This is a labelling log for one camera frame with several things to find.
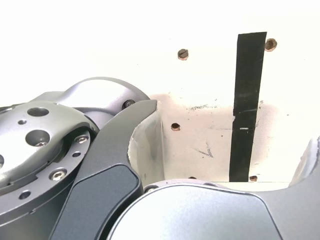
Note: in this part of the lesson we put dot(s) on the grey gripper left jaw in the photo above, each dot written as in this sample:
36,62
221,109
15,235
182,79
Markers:
105,175

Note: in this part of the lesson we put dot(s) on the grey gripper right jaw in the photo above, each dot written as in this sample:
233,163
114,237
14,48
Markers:
200,215

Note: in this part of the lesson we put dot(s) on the black tape strip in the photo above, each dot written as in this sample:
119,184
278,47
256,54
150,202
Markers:
247,75

